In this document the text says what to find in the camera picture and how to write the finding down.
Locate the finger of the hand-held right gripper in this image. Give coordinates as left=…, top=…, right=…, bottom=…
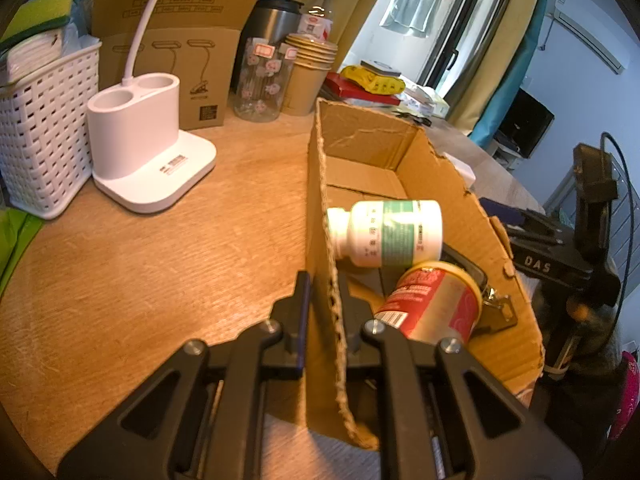
left=505, top=227, right=557, bottom=252
left=479, top=197, right=568, bottom=241

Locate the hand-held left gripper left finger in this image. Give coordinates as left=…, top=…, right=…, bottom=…
left=57, top=270, right=313, bottom=480

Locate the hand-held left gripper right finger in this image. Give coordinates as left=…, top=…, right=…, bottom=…
left=337, top=270, right=585, bottom=480

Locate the brown cardboard box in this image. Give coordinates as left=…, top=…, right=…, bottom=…
left=302, top=97, right=546, bottom=451

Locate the black car key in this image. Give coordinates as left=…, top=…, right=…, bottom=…
left=440, top=245, right=488, bottom=291

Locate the black binder clip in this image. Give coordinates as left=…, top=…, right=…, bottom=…
left=477, top=287, right=518, bottom=333

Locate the gold tin can red label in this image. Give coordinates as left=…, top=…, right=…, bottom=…
left=372, top=260, right=485, bottom=346

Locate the white medicine bottle green label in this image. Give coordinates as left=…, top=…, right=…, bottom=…
left=326, top=199, right=445, bottom=268

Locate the white computer desk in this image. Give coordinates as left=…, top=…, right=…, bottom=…
left=487, top=140, right=526, bottom=173

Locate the black computer monitor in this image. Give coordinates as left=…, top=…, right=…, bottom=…
left=497, top=87, right=556, bottom=158

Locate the white plastic packet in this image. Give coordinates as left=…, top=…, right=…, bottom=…
left=400, top=82, right=453, bottom=118

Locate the pink printed cloth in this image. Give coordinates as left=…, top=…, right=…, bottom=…
left=607, top=350, right=640, bottom=441

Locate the person's torso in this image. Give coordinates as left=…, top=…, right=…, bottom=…
left=545, top=375, right=626, bottom=443

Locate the yellow printed packet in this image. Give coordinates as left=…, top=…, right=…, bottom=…
left=340, top=64, right=405, bottom=95

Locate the white device with round dial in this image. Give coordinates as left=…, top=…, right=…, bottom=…
left=359, top=59, right=403, bottom=78

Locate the white air conditioner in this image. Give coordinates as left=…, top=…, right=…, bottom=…
left=547, top=0, right=631, bottom=76

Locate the flat red box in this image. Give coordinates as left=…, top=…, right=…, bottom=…
left=320, top=71, right=403, bottom=106

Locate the stack of brown paper cups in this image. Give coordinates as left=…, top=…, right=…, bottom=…
left=280, top=32, right=340, bottom=117

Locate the glass jar with stickers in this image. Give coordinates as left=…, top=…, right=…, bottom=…
left=232, top=36, right=296, bottom=122

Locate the white desk lamp base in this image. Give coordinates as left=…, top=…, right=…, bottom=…
left=86, top=0, right=218, bottom=215

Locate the clear plastic water bottle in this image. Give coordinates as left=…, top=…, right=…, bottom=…
left=299, top=0, right=341, bottom=41

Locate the lamp packaging cardboard box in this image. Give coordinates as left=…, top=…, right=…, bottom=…
left=90, top=0, right=267, bottom=131

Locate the stainless steel thermos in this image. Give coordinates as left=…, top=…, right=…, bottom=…
left=235, top=0, right=305, bottom=96

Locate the green cloth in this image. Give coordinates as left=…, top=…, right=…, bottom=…
left=0, top=207, right=43, bottom=296

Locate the white woven plastic basket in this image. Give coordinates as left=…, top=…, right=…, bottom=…
left=0, top=40, right=103, bottom=221

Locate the white tissue pack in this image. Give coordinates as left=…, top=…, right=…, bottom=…
left=0, top=27, right=68, bottom=86

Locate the yellow green sponge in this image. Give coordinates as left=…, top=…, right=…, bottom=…
left=0, top=0, right=77, bottom=51

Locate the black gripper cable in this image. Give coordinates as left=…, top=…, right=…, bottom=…
left=600, top=131, right=640, bottom=281

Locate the black sliding door frame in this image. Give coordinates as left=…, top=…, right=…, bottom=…
left=420, top=0, right=518, bottom=91

